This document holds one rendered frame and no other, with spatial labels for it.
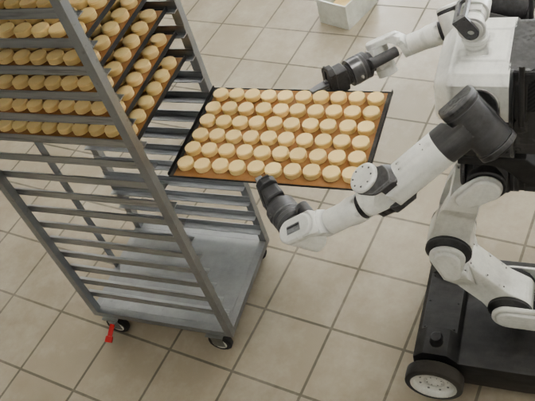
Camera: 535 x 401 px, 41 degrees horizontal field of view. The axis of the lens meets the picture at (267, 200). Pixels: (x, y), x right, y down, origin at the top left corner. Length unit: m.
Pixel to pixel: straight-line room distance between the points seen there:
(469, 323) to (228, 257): 1.02
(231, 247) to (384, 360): 0.80
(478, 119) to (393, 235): 1.55
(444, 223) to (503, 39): 0.65
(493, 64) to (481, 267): 0.87
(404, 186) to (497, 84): 0.31
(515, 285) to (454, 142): 0.97
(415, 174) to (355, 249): 1.46
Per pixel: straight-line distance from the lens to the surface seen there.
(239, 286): 2.92
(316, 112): 2.18
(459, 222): 2.22
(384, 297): 2.94
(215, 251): 3.06
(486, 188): 2.03
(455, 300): 2.69
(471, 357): 2.59
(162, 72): 2.31
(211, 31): 4.57
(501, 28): 1.86
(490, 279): 2.44
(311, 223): 1.80
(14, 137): 2.36
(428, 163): 1.66
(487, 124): 1.64
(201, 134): 2.23
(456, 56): 1.79
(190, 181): 2.87
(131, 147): 2.07
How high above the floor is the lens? 2.44
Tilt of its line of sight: 46 degrees down
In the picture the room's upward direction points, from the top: 19 degrees counter-clockwise
